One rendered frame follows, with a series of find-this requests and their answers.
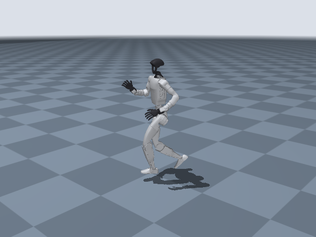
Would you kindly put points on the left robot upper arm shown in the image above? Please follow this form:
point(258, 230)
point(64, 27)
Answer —
point(165, 85)

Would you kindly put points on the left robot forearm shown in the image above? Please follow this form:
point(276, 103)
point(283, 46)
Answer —
point(171, 103)

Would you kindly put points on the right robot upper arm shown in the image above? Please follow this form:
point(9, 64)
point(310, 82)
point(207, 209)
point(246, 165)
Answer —
point(147, 90)

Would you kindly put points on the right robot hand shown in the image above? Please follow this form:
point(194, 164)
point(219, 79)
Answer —
point(128, 85)

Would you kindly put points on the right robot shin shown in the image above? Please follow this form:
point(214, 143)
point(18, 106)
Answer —
point(169, 152)

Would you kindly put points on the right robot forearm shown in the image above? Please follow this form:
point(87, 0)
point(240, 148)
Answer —
point(138, 92)

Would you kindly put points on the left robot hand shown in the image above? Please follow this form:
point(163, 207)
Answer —
point(152, 113)

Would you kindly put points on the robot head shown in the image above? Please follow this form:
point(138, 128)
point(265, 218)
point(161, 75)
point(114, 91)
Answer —
point(156, 63)

